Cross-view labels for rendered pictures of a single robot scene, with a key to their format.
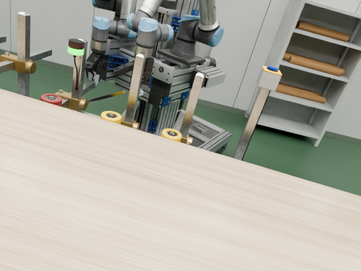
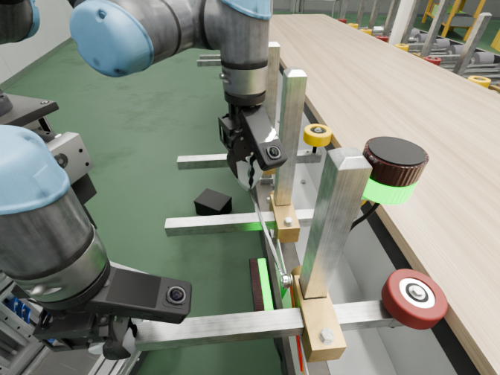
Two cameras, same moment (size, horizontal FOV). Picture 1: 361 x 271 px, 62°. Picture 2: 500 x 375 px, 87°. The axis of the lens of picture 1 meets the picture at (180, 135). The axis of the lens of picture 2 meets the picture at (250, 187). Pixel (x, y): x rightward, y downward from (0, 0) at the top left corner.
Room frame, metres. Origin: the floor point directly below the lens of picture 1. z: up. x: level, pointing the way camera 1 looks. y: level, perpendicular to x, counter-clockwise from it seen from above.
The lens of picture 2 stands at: (1.33, 0.70, 1.27)
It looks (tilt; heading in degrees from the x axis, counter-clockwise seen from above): 40 degrees down; 263
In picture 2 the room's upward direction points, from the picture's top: straight up
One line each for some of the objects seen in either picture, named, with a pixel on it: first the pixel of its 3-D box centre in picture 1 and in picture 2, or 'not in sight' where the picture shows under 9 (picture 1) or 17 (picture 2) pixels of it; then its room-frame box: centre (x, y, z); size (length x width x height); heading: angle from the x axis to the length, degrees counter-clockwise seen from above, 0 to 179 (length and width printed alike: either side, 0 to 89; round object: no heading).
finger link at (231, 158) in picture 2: not in sight; (239, 158); (1.30, 0.27, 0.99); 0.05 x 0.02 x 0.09; 18
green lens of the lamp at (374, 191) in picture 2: (76, 50); (384, 178); (1.16, 0.49, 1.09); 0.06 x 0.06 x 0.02
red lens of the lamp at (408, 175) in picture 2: (76, 43); (392, 159); (1.16, 0.49, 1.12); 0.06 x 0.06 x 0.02
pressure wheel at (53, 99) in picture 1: (50, 109); (403, 309); (1.07, 0.53, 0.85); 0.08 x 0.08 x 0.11
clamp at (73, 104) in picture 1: (71, 101); (315, 308); (1.20, 0.51, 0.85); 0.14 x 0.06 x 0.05; 88
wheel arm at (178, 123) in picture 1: (175, 132); (250, 160); (1.25, 0.03, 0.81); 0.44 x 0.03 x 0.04; 178
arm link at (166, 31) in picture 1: (158, 31); (177, 21); (1.38, 0.22, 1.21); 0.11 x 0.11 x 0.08; 63
